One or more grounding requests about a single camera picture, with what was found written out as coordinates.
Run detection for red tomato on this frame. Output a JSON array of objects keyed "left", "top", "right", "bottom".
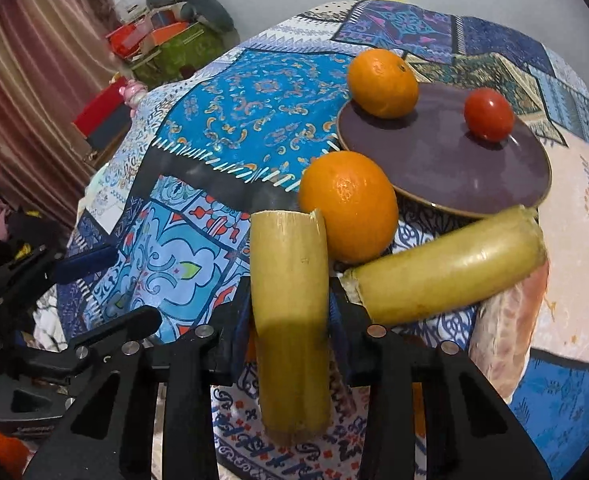
[{"left": 463, "top": 87, "right": 516, "bottom": 142}]

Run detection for short sugarcane piece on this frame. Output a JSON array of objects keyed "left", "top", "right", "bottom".
[{"left": 249, "top": 208, "right": 333, "bottom": 447}]

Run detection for pile of dark clothes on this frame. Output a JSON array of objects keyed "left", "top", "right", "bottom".
[{"left": 0, "top": 179, "right": 71, "bottom": 273}]

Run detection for peeled pomelo segment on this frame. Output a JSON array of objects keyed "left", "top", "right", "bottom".
[{"left": 469, "top": 259, "right": 550, "bottom": 402}]

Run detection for large orange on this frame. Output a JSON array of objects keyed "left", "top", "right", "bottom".
[{"left": 299, "top": 150, "right": 400, "bottom": 264}]

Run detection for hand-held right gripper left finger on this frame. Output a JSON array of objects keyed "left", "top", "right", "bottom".
[{"left": 24, "top": 276, "right": 253, "bottom": 480}]

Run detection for blue patterned tablecloth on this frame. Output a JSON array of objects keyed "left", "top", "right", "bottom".
[{"left": 57, "top": 0, "right": 589, "bottom": 480}]

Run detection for green patterned box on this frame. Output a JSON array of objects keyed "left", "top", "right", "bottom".
[{"left": 128, "top": 24, "right": 226, "bottom": 92}]

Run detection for striped pink curtain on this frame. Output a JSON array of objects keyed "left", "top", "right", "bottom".
[{"left": 0, "top": 0, "right": 125, "bottom": 223}]

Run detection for orange plastic container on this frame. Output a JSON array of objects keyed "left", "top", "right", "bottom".
[{"left": 106, "top": 14, "right": 196, "bottom": 59}]

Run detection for purple plate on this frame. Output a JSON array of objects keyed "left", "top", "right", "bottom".
[{"left": 336, "top": 81, "right": 553, "bottom": 220}]

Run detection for long sugarcane piece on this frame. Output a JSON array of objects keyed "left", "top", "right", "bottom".
[{"left": 341, "top": 204, "right": 548, "bottom": 327}]

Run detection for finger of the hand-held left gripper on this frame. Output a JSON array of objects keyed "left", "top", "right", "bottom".
[
  {"left": 18, "top": 305, "right": 163, "bottom": 387},
  {"left": 0, "top": 243, "right": 120, "bottom": 307}
]

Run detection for small orange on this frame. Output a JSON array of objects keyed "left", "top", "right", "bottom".
[{"left": 347, "top": 48, "right": 420, "bottom": 120}]

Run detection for dark green cushion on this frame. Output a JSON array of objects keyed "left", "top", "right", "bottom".
[{"left": 146, "top": 0, "right": 236, "bottom": 32}]

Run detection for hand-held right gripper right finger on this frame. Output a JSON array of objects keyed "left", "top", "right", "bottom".
[{"left": 327, "top": 291, "right": 541, "bottom": 480}]

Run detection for pink toy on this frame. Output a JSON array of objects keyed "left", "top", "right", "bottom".
[{"left": 119, "top": 80, "right": 148, "bottom": 109}]

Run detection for red box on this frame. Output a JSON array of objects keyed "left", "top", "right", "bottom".
[{"left": 71, "top": 77, "right": 133, "bottom": 137}]

